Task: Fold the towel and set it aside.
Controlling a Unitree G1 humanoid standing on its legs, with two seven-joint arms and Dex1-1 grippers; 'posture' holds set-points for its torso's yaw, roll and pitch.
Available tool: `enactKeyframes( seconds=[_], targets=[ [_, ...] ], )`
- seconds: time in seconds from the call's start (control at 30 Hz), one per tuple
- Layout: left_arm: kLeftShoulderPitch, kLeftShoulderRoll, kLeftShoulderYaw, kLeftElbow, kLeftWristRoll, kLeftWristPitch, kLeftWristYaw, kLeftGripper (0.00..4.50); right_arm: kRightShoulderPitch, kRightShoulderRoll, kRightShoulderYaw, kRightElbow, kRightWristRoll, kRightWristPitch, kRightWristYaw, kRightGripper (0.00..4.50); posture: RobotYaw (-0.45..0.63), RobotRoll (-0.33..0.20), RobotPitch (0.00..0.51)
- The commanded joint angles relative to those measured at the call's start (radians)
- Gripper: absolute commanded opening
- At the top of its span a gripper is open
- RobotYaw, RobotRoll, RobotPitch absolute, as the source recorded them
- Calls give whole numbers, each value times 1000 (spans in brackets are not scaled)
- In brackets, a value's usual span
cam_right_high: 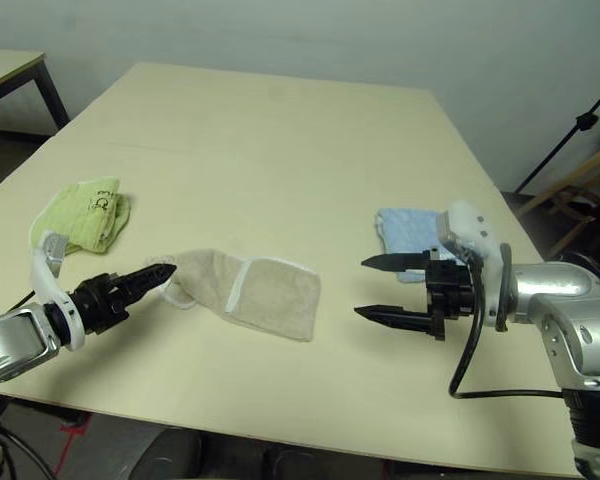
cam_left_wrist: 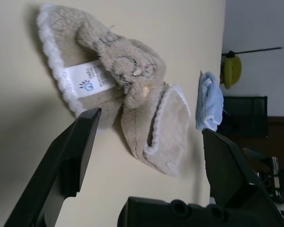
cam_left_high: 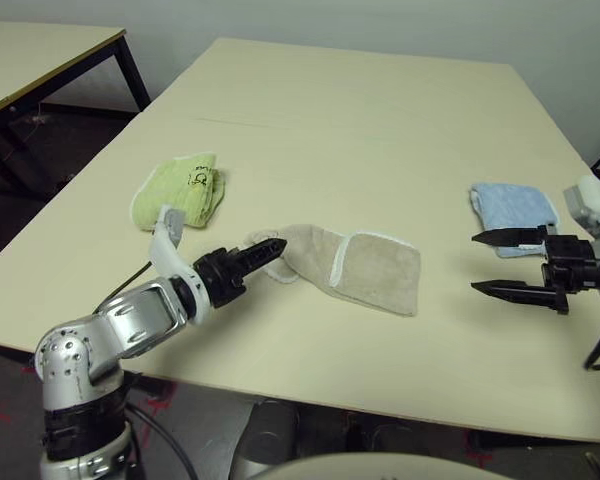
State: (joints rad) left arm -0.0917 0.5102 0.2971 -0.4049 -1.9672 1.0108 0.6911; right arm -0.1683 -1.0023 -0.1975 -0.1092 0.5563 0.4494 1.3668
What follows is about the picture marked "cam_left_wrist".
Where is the blue folded towel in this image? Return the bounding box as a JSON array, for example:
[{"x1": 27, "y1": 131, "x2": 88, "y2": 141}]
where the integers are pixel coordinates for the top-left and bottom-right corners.
[{"x1": 195, "y1": 70, "x2": 225, "y2": 132}]

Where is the black tripod stand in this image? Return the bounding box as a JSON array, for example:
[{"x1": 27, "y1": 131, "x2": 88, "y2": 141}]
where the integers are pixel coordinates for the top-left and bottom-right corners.
[{"x1": 222, "y1": 40, "x2": 284, "y2": 59}]

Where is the wooden stool green cushion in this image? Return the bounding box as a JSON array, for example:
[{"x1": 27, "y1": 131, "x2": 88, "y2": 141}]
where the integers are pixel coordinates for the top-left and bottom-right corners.
[{"x1": 223, "y1": 54, "x2": 242, "y2": 90}]

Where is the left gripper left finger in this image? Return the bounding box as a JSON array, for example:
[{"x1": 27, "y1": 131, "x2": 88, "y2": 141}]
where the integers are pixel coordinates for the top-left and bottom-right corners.
[{"x1": 3, "y1": 107, "x2": 102, "y2": 227}]

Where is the black office chair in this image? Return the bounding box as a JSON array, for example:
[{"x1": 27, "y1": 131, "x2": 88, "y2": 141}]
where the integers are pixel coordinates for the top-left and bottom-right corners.
[{"x1": 223, "y1": 96, "x2": 268, "y2": 138}]

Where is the beige towel white trim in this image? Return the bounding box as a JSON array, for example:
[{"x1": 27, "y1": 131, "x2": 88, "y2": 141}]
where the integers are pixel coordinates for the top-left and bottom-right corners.
[{"x1": 36, "y1": 2, "x2": 192, "y2": 178}]

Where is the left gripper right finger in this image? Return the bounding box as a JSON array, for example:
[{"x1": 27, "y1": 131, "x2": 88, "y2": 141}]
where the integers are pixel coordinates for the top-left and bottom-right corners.
[{"x1": 202, "y1": 128, "x2": 284, "y2": 227}]

